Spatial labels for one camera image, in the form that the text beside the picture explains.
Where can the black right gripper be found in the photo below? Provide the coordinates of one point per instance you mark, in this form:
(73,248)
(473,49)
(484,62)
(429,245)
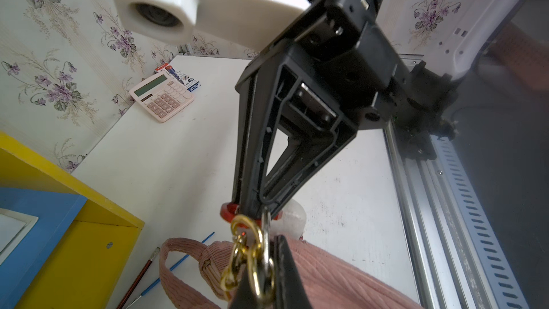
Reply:
(329,74)

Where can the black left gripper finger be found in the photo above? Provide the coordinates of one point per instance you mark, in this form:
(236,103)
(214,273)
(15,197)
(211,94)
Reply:
(288,292)

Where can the pink corduroy handbag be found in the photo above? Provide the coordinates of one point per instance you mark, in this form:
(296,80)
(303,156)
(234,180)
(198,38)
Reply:
(257,269)

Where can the white kitty plush keychain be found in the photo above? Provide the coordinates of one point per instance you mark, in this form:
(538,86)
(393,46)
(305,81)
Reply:
(290,222)

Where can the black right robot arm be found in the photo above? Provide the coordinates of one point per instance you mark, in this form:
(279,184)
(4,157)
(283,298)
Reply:
(438,42)

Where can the blue white pencil box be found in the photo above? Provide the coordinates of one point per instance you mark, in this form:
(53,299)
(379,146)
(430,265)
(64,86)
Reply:
(189,82)

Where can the pink calculator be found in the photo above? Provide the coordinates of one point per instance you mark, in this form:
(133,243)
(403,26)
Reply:
(162,96)

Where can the yellow pink wooden shelf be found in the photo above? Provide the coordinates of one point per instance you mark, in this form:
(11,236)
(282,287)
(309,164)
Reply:
(74,253)

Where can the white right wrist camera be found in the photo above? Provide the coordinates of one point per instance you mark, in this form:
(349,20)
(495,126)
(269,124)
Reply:
(250,23)

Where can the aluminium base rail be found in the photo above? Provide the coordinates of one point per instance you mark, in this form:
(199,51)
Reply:
(457,259)

